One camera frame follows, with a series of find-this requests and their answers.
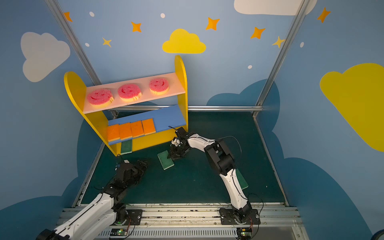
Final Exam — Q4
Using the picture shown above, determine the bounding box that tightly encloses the green sponge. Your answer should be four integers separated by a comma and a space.
121, 140, 133, 155
236, 169, 249, 190
158, 151, 174, 170

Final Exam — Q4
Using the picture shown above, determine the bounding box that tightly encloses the orange sponge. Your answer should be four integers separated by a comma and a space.
107, 125, 121, 142
130, 121, 145, 139
142, 119, 156, 136
119, 123, 133, 141

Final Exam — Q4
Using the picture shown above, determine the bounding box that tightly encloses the pink smiley sponge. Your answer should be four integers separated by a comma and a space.
87, 89, 115, 109
149, 78, 170, 95
118, 84, 142, 103

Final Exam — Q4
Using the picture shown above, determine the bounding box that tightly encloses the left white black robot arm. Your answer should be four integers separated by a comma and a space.
36, 160, 148, 240

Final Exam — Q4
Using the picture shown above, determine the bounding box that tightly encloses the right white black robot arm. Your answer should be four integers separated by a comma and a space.
168, 127, 253, 224

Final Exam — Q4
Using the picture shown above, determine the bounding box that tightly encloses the yellow shelf with pink and blue boards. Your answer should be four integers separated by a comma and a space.
64, 56, 188, 156

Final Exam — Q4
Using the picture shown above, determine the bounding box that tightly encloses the back aluminium floor bar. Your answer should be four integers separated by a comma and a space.
115, 105, 263, 112

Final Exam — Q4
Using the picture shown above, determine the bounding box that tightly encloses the left small circuit board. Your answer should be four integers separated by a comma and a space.
109, 229, 129, 238

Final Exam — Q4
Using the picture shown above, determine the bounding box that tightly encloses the small circuit board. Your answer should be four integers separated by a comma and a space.
237, 228, 253, 240
109, 229, 129, 238

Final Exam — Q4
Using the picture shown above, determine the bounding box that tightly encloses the right small circuit board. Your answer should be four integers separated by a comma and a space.
237, 228, 253, 240

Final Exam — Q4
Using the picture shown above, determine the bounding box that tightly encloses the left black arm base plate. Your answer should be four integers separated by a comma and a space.
114, 209, 143, 226

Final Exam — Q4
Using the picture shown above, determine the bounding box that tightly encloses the aluminium rail frame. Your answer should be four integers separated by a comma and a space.
55, 203, 309, 240

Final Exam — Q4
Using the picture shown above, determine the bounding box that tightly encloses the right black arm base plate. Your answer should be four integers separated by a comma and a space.
219, 208, 261, 225

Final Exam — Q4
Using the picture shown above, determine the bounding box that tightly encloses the right aluminium corner post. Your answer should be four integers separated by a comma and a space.
252, 0, 311, 119

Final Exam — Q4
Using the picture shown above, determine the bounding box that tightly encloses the aluminium corner post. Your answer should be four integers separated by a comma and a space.
252, 0, 311, 119
45, 0, 102, 86

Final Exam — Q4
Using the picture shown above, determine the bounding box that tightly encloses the left aluminium corner post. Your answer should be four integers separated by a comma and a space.
45, 0, 102, 86

